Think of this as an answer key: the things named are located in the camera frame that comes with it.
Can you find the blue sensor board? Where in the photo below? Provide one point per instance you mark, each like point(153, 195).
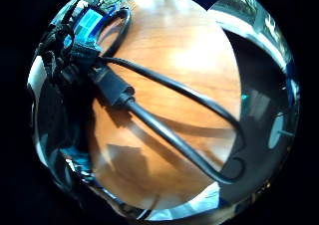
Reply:
point(87, 23)

